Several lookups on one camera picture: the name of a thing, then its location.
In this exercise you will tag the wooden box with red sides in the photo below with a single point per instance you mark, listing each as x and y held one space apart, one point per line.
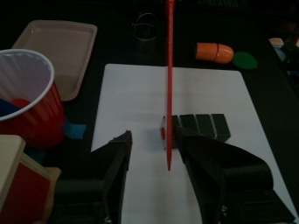
23 186

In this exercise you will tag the green toy carrot top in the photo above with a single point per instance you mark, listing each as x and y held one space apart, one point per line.
245 60

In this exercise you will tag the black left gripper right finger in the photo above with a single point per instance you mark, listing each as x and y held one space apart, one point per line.
230 186

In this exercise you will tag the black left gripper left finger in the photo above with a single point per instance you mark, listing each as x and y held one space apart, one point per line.
98 180

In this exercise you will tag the blue tape piece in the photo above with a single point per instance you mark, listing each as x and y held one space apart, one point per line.
75 130

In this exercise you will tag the white cutting board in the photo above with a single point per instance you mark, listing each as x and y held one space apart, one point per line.
137 93

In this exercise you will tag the blue plastic utensil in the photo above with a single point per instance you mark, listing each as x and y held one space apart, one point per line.
6 107

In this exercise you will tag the pink plastic tray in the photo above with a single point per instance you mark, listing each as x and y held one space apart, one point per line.
58 49

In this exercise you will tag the orange toy carrot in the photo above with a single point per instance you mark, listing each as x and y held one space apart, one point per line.
214 53

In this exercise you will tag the red plastic cup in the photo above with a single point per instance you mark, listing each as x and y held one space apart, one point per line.
45 116

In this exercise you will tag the dark green sushi roll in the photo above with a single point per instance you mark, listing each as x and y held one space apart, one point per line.
210 125

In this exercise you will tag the red plastic knife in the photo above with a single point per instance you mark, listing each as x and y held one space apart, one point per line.
170 73

